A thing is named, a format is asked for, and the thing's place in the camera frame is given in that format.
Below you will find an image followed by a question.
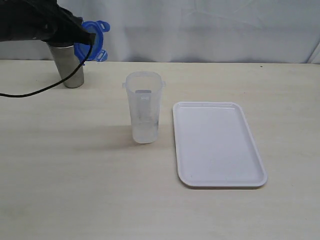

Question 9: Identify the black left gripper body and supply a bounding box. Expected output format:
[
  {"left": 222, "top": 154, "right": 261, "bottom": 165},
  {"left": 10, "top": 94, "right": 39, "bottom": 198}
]
[{"left": 0, "top": 0, "right": 95, "bottom": 45}]

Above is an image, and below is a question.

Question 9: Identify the tall clear plastic container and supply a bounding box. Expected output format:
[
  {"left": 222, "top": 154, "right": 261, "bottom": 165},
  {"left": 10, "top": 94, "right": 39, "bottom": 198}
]
[{"left": 122, "top": 71, "right": 166, "bottom": 144}]

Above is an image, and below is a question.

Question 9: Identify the blue plastic lid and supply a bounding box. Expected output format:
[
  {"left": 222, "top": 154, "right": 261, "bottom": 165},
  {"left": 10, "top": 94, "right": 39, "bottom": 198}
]
[{"left": 74, "top": 20, "right": 111, "bottom": 62}]

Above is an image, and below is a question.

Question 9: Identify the white rectangular plastic tray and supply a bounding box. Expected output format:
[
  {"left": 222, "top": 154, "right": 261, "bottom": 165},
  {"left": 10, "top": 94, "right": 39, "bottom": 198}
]
[{"left": 172, "top": 101, "right": 268, "bottom": 189}]

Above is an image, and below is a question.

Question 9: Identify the stainless steel tumbler cup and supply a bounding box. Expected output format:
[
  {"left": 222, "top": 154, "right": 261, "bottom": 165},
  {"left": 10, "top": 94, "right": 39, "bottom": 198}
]
[{"left": 47, "top": 42, "right": 85, "bottom": 89}]

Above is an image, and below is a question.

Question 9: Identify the black cable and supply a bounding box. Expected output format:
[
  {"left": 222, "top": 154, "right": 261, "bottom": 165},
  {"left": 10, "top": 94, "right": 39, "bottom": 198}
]
[{"left": 0, "top": 42, "right": 95, "bottom": 99}]

